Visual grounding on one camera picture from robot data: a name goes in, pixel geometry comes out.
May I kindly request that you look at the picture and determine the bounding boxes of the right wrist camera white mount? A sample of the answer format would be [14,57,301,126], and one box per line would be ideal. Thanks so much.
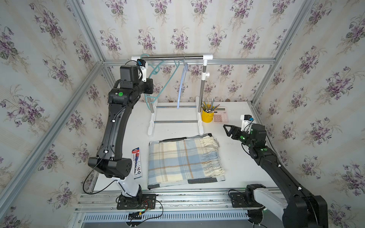
[240,115,254,132]

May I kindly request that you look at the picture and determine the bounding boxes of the teal plastic hanger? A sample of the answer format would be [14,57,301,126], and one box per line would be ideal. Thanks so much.
[144,60,181,108]

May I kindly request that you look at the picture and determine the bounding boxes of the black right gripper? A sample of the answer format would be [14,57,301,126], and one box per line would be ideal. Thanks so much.
[223,123,255,149]

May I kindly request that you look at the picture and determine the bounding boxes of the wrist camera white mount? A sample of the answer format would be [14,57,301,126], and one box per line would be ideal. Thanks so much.
[137,59,148,82]
[240,115,254,132]

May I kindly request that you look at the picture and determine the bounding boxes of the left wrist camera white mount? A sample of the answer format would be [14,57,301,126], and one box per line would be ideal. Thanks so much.
[137,59,148,82]

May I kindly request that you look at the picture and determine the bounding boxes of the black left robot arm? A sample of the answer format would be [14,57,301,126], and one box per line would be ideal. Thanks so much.
[88,60,153,207]

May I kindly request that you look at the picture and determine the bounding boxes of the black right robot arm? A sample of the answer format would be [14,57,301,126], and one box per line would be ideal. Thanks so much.
[223,123,329,228]

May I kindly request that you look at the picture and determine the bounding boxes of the pencils in cup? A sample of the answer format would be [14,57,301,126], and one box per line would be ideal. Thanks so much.
[201,99,220,114]

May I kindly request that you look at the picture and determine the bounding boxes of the yellow pencil cup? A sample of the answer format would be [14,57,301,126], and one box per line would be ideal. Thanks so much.
[202,109,214,123]

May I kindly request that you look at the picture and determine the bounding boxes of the blue cream plaid scarf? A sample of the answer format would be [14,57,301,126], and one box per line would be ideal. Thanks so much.
[147,135,226,189]

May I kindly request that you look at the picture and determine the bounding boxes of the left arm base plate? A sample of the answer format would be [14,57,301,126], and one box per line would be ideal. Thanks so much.
[116,194,157,211]

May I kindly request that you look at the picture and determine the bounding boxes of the light blue plastic hanger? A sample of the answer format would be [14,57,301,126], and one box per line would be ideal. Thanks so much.
[177,59,188,109]

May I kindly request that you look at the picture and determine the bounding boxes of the aluminium mounting rail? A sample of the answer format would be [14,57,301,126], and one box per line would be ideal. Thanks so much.
[75,187,289,213]

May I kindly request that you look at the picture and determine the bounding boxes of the packaged pen blister pack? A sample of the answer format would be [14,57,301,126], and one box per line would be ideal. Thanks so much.
[132,147,142,179]

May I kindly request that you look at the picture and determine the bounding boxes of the white steel clothes rack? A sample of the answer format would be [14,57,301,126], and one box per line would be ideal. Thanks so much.
[131,53,214,136]

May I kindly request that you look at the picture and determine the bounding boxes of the pink calculator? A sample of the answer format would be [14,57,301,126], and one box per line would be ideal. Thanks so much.
[213,107,229,124]

